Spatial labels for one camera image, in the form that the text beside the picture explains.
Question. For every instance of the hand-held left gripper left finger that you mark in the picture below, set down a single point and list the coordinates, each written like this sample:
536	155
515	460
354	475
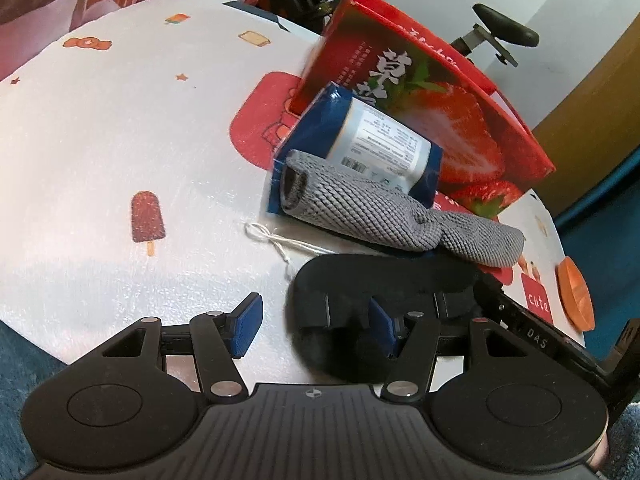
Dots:
246	327

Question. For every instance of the black padded armrest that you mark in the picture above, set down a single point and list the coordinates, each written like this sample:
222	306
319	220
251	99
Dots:
505	27

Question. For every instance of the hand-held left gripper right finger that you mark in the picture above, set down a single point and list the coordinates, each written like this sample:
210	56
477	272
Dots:
382	327

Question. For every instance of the wooden cabinet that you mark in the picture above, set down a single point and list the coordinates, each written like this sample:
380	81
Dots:
595	110

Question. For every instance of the black eye mask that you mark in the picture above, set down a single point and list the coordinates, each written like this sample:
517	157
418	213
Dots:
380	275

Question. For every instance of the grey knitted sock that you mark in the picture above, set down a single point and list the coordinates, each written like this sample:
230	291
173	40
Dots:
360	210

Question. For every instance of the red strawberry print box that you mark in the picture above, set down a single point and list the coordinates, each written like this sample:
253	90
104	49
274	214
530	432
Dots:
475	125

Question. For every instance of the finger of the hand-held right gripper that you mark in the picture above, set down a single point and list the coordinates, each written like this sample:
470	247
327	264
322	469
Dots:
492	300

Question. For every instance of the blue white tissue packet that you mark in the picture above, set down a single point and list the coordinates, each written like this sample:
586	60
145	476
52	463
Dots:
325	130

